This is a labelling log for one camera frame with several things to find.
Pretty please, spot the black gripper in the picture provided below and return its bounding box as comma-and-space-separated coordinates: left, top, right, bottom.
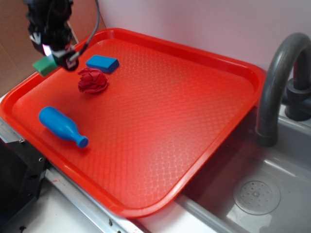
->
23, 0, 79, 71

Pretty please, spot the green block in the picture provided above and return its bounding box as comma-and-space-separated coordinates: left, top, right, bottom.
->
32, 55, 58, 77

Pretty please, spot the blue block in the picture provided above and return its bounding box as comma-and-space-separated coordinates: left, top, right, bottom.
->
86, 55, 120, 74

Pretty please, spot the crumpled red cloth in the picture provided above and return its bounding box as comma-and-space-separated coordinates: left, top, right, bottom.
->
78, 67, 108, 94

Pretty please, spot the blue toy bottle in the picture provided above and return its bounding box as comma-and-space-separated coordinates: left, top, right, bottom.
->
38, 106, 89, 148

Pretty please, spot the red plastic tray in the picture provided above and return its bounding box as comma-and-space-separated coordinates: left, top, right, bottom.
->
0, 29, 265, 218

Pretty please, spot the grey toy sink basin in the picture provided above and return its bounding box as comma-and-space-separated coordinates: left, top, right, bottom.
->
177, 110, 311, 233

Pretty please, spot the dark grey toy faucet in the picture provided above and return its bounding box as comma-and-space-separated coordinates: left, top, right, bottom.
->
256, 33, 311, 147

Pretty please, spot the black cable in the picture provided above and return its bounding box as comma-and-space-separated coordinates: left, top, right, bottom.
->
68, 0, 101, 61

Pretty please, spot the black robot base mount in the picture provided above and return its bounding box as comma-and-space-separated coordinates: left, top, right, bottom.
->
0, 140, 47, 218

